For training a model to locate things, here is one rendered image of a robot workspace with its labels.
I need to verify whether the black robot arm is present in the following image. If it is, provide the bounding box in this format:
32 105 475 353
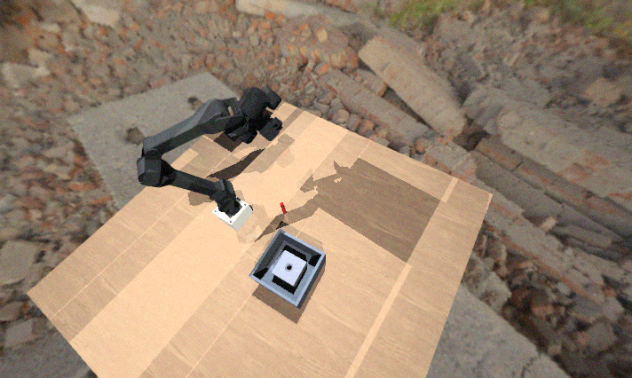
137 87 282 218

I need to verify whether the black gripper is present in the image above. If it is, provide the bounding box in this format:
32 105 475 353
238 86 281 144

